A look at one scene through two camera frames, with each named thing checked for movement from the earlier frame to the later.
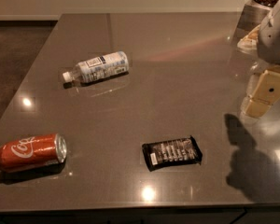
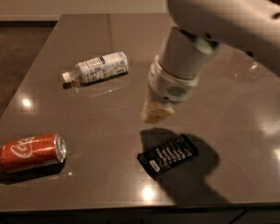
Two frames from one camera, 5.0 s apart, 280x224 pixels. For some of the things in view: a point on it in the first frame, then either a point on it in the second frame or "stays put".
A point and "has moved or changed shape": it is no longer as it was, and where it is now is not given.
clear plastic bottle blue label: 100,68 stays put
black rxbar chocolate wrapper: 173,153 has moved or changed shape
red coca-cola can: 28,153 stays put
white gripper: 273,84 -> 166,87
